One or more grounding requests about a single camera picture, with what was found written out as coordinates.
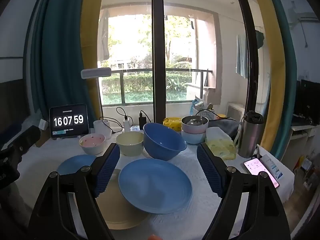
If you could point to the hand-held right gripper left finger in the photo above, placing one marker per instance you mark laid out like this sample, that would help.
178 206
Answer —
108 167

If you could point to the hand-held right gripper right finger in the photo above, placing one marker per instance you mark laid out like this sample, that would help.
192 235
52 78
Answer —
211 170

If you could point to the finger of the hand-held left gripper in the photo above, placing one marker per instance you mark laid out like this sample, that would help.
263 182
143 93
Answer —
27 137

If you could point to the cream bowl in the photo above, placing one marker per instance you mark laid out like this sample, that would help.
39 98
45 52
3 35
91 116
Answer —
130 147

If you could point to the pink strawberry bowl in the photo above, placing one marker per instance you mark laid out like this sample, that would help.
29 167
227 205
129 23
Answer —
91 142

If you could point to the small blue plate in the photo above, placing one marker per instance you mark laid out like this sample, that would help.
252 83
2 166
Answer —
75 163

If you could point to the cream plate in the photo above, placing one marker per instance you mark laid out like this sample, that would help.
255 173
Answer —
117 210

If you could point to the large blue plate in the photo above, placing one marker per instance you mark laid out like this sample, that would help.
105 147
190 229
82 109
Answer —
155 187

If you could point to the large blue bowl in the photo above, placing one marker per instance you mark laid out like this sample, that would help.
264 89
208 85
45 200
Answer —
162 140

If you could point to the cardboard box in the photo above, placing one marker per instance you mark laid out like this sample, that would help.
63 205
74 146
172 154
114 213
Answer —
42 138

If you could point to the small white box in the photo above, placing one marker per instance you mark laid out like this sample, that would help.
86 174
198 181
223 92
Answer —
44 125

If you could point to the yellow tissue pack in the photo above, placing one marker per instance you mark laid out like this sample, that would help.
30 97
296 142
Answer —
220 147

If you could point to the white textured tablecloth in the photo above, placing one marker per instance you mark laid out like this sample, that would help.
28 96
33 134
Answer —
187 160

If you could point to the light blue bowl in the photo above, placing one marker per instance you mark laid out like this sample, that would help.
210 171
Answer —
193 138

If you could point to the white cup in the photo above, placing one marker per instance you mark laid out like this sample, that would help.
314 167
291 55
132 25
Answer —
101 130

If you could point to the grey cloth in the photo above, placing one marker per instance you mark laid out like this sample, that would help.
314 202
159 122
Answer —
230 130

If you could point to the tablet clock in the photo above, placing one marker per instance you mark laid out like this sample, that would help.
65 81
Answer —
68 121

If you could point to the white charger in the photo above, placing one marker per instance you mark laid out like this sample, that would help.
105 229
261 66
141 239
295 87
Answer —
126 125

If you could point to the smartphone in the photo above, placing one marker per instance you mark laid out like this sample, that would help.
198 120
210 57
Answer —
257 167

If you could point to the white power strip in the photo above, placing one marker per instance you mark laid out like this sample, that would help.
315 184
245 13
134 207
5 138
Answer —
135 128

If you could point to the pink steel bowl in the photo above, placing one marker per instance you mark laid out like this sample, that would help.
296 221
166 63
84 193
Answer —
195 122

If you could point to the steel thermos bottle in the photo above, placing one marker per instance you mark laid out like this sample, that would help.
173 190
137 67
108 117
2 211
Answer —
250 137

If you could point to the yellow container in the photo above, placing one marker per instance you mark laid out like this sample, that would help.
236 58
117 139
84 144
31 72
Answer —
221 117

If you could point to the white plastic basket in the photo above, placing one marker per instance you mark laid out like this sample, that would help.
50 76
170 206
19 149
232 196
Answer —
203 115

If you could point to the yellow packet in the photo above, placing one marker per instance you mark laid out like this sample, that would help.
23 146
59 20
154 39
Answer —
172 123

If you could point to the white tube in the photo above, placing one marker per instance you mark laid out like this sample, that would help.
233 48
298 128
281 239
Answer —
272 167

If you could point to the wooden spoon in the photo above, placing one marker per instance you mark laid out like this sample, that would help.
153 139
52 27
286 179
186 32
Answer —
210 107

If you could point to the white appliance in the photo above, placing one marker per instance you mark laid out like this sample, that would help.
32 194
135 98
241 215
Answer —
236 111

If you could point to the blue and white carton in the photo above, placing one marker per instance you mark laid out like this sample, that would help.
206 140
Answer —
198 104

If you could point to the black balcony railing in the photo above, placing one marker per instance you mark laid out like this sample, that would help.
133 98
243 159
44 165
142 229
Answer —
122 87

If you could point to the teal curtain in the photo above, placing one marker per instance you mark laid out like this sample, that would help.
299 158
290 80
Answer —
290 92
62 55

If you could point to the white side desk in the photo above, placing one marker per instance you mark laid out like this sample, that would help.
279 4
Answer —
305 130

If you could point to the hanging light blue cloth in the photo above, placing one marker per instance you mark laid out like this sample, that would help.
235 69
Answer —
242 57

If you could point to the black monitor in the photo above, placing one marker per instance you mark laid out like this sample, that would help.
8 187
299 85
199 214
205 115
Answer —
307 102

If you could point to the yellow curtain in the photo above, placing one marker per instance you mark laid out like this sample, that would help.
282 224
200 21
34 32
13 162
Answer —
272 55
90 30

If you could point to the hanging white shirt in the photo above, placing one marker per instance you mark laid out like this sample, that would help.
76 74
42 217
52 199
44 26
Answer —
103 37

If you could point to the hanging teal garment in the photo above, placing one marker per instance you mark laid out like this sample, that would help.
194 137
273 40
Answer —
259 38

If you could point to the black door frame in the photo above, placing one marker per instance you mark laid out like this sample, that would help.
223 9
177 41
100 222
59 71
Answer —
158 55
250 80

